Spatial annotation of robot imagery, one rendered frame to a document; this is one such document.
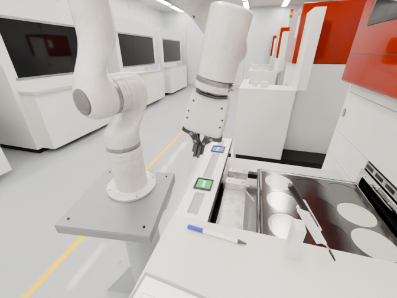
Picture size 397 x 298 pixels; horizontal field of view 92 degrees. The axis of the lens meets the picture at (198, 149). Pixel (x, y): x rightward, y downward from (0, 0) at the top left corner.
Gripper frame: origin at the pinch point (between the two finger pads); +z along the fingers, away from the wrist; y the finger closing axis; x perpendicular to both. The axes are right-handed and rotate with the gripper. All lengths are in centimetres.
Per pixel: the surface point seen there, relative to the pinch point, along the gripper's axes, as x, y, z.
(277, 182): -21.3, -29.7, 15.7
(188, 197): 2.0, -0.8, 15.7
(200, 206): 4.3, -5.1, 15.2
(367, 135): -41, -58, -6
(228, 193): -12.7, -12.7, 21.3
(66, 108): -177, 239, 105
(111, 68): -351, 292, 72
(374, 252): 3, -50, 11
